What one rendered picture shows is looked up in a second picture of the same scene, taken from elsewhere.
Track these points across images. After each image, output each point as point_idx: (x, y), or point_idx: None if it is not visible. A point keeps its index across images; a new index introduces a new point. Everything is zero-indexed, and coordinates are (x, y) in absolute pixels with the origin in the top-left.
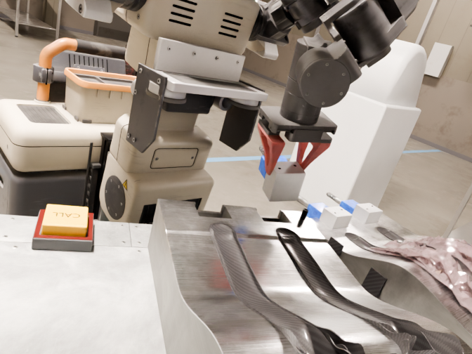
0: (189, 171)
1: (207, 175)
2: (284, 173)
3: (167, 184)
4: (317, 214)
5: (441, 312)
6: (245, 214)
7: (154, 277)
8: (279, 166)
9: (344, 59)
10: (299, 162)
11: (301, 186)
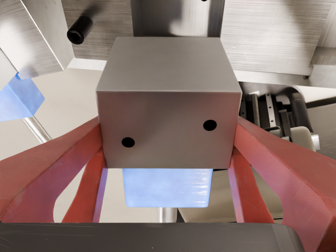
0: (214, 216)
1: (185, 209)
2: (202, 93)
3: (264, 190)
4: (19, 86)
5: None
6: (268, 30)
7: None
8: (199, 140)
9: None
10: (99, 159)
11: (108, 60)
